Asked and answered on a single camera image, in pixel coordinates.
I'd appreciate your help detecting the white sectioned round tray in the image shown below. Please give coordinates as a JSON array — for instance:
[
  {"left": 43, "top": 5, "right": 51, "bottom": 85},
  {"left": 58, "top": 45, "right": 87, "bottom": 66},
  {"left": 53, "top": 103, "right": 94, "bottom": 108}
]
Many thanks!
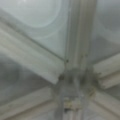
[{"left": 0, "top": 0, "right": 120, "bottom": 120}]

